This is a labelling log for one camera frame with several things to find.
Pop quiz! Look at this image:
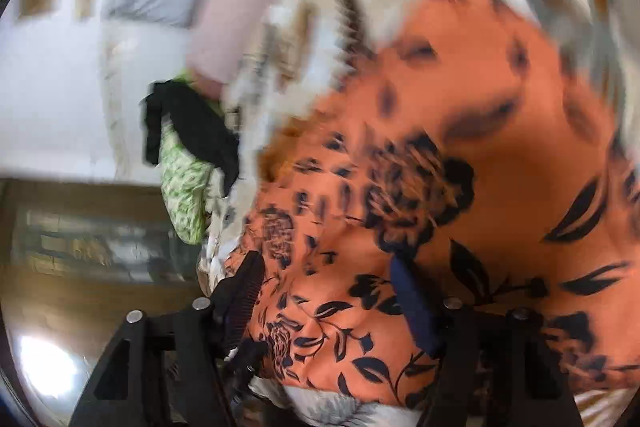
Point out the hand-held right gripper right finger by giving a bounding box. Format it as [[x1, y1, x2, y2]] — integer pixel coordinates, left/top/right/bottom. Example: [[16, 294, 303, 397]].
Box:
[[391, 256, 583, 427]]

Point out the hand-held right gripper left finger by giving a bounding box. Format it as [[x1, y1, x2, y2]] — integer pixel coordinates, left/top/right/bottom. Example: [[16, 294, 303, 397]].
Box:
[[67, 251, 267, 427]]

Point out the orange floral blouse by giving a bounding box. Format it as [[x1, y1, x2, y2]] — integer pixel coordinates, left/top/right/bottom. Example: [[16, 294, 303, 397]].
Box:
[[222, 0, 640, 410]]

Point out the wooden door with glass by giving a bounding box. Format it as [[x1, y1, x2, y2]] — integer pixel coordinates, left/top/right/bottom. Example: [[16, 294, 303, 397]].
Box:
[[0, 179, 221, 358]]

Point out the pink sofa back cushion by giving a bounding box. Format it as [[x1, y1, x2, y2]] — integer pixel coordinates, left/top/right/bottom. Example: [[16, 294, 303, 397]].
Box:
[[187, 0, 301, 100]]

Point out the green patterned pillow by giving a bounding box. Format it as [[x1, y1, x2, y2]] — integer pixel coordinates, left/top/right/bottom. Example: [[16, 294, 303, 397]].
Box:
[[159, 67, 226, 244]]

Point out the black garment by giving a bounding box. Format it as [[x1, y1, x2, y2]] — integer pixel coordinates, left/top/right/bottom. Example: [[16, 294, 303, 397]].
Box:
[[142, 79, 241, 198]]

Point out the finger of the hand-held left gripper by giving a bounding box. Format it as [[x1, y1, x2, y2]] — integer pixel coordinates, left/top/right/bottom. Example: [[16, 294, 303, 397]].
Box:
[[225, 339, 270, 383]]

